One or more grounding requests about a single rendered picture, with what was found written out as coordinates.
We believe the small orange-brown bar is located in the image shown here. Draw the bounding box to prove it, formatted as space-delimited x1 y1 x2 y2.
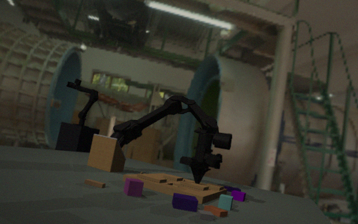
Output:
84 179 106 188

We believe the orange-brown flat bar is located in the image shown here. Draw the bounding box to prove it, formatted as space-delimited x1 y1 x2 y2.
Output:
204 206 228 217

